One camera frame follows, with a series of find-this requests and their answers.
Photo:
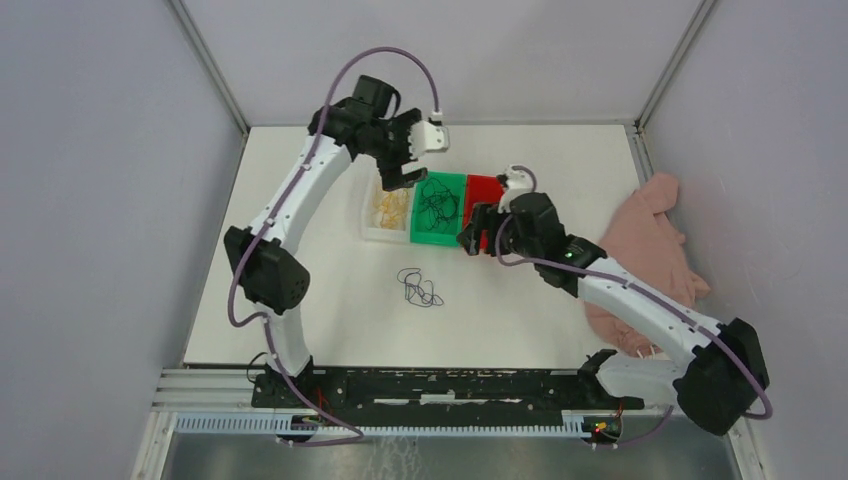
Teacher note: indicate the pink cloth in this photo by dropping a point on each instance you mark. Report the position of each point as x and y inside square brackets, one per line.
[643, 240]

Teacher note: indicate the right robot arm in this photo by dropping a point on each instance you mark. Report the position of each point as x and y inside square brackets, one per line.
[714, 372]

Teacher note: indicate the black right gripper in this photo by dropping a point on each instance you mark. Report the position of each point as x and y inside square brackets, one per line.
[486, 217]

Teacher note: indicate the red plastic bin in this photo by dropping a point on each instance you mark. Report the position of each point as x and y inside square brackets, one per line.
[480, 189]

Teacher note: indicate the clear plastic bin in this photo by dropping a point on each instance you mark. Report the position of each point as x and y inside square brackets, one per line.
[386, 216]

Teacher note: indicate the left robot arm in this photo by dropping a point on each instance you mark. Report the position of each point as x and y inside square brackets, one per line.
[268, 281]

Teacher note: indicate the green plastic bin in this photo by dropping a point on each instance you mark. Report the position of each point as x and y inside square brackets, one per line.
[438, 209]

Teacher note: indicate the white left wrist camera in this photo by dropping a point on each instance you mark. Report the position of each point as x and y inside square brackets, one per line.
[428, 136]

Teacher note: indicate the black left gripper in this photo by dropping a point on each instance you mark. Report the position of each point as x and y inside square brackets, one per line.
[392, 172]

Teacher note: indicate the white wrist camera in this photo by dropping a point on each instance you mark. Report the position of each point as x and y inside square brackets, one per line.
[428, 136]
[515, 180]

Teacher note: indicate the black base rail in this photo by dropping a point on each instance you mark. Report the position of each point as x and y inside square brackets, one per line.
[440, 397]

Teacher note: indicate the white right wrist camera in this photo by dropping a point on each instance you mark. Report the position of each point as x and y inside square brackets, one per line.
[515, 180]

